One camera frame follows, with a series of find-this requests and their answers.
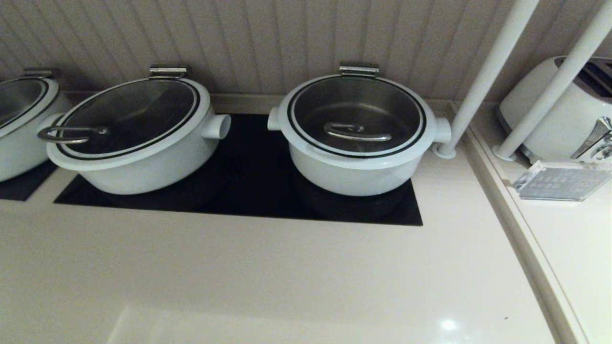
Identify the white slanted pole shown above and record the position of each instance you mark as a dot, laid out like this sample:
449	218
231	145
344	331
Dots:
492	62
554	86

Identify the clear acrylic sign holder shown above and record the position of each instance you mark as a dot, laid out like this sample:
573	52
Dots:
559	181

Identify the small black induction cooktop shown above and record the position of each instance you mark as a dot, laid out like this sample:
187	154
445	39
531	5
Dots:
19	188

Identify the white toaster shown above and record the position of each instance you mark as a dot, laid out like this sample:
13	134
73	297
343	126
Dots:
564	126

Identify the large black induction cooktop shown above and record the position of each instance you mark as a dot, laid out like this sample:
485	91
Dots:
248	191

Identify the white pot with steel insert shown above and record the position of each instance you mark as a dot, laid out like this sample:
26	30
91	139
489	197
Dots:
19	155
354	179
143	173

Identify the glass lid with white rim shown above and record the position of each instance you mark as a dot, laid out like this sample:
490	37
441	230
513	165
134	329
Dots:
358	105
129	112
19	100

